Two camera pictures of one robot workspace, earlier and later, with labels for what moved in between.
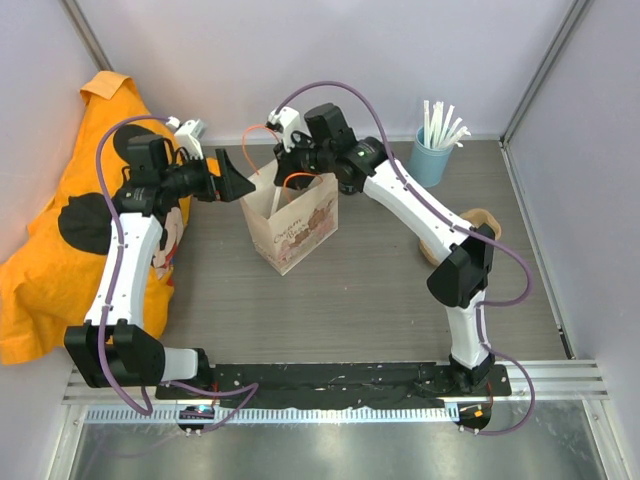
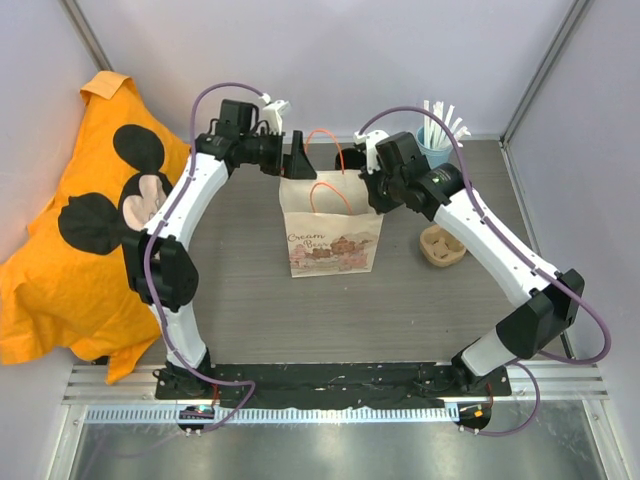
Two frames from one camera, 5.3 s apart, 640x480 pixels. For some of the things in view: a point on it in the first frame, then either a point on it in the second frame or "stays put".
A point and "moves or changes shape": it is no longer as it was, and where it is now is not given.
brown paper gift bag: [286, 222] -> [332, 223]
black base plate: [373, 382] stays put
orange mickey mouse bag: [49, 273] stays put
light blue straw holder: [427, 165] stays put
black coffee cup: [348, 187] moves or changes shape
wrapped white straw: [451, 132] stays put
